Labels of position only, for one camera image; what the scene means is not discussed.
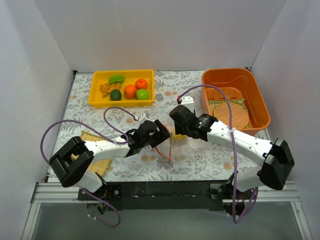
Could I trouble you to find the yellow fake lemon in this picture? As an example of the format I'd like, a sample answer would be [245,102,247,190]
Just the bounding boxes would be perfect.
[172,130,186,140]

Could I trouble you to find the clear zip top bag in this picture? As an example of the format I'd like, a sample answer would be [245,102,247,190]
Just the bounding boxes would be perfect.
[155,116,226,163]

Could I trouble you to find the light green fake apple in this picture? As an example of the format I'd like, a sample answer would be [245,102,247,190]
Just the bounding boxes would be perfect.
[136,88,150,101]

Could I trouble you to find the orange fake tangerine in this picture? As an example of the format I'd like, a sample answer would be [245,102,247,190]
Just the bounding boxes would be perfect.
[135,78,148,90]
[123,84,137,99]

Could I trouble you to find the dark green fake avocado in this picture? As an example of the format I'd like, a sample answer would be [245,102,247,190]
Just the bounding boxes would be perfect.
[109,89,122,101]

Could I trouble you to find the green fake pepper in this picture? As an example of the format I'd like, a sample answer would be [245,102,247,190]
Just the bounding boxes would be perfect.
[108,74,125,85]

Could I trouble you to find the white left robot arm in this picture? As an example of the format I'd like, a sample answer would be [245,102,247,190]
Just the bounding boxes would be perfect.
[49,119,171,200]

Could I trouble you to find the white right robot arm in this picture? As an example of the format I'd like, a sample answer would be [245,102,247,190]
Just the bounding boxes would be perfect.
[169,105,295,199]

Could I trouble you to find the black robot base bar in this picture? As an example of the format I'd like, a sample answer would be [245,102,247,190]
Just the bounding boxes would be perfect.
[77,180,256,212]

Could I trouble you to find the green bamboo mat in tub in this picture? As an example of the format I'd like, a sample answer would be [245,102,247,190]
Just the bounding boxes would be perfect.
[208,98,251,128]

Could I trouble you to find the round woven bamboo basket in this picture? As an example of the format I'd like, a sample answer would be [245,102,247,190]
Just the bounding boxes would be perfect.
[213,103,250,130]

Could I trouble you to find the square bamboo mat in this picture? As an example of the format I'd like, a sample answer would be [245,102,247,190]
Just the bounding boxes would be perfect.
[80,130,113,177]

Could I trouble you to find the yellow plastic tray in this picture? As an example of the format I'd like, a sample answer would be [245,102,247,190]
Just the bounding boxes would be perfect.
[88,69,155,108]

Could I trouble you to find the orange plastic tub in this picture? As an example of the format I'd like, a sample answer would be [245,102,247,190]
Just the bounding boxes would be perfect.
[201,68,271,136]

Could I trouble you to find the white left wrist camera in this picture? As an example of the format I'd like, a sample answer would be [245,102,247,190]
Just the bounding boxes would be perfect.
[138,112,150,124]

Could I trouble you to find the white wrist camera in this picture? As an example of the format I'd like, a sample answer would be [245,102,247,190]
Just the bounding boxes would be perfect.
[138,112,150,124]
[180,96,195,113]

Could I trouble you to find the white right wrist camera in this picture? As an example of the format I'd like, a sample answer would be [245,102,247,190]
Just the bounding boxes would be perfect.
[180,96,195,113]

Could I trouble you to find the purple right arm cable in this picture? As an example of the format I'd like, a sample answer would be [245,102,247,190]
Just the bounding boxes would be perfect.
[176,84,259,224]

